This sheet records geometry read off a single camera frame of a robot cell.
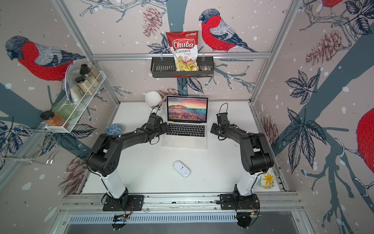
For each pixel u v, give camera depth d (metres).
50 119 0.60
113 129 1.01
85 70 0.80
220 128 0.74
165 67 0.95
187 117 1.06
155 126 0.77
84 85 0.76
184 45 0.80
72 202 0.76
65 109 0.68
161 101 1.06
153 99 1.08
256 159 0.48
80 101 0.72
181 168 0.83
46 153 0.67
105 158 0.49
